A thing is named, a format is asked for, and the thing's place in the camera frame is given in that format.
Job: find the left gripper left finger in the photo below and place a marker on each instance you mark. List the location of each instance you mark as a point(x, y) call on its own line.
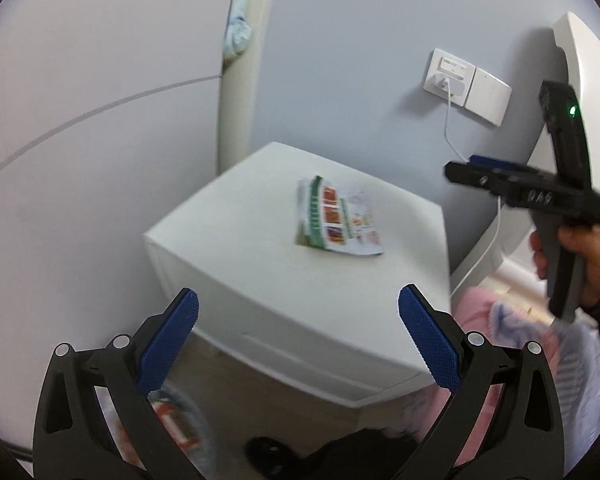
point(71, 437)

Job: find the white wall switch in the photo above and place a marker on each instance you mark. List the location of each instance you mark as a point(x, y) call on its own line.
point(488, 97)

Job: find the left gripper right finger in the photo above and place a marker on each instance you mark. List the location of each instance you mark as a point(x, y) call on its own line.
point(460, 384)

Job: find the light blue hanging cloth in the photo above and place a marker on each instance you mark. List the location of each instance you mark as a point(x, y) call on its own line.
point(237, 33)

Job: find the beige door frame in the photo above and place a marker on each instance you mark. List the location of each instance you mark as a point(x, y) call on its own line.
point(239, 91)

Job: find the person right hand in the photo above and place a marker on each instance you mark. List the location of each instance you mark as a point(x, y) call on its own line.
point(586, 243)

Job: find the green food flyer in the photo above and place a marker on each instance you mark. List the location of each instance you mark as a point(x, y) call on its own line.
point(336, 219)

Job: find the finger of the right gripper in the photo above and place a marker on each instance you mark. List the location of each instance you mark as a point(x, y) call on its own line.
point(496, 164)
point(463, 173)

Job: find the white bedside cabinet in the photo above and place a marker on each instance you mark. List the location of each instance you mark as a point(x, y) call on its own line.
point(327, 324)

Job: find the pink blue bedding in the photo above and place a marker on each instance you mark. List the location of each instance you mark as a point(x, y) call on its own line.
point(520, 359)

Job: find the white wall socket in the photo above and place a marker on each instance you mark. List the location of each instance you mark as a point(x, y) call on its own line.
point(449, 77)

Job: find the black tracking camera module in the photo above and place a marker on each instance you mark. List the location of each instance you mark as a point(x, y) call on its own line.
point(563, 119)

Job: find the trash bin with liner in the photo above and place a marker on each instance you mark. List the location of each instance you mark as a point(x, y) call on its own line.
point(182, 419)

